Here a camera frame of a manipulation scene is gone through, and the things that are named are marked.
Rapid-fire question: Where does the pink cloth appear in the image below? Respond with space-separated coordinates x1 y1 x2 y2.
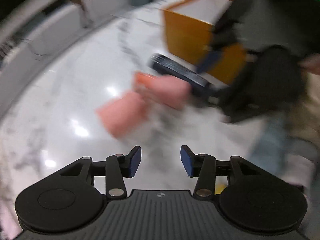
94 92 149 139

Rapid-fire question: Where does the long grey bench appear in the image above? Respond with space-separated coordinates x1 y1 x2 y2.
0 0 131 64

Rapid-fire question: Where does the person's right hand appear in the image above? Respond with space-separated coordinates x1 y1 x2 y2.
299 54 320 75

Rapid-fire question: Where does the orange box white inside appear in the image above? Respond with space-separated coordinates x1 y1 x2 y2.
161 0 249 84

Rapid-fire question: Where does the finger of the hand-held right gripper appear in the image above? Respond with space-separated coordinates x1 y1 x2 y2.
206 87 235 110
196 0 253 73

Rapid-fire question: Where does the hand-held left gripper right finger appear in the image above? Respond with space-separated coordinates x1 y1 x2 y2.
180 145 263 198

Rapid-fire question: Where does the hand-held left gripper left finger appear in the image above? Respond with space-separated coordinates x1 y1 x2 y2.
60 145 142 199

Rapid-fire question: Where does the person's beige clothing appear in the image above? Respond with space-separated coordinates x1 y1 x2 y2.
275 74 320 157

